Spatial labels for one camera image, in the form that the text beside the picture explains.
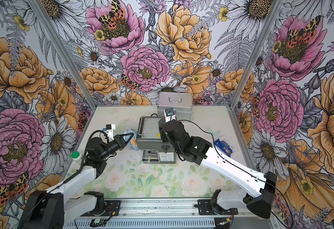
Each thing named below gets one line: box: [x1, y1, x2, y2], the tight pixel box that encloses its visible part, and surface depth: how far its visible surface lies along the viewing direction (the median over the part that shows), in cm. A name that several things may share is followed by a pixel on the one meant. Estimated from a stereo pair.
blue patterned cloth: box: [122, 128, 140, 152], surface depth 79 cm
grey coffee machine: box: [135, 115, 177, 164], surface depth 77 cm
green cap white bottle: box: [70, 150, 83, 162], surface depth 85 cm
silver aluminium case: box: [157, 91, 193, 121], surface depth 108 cm
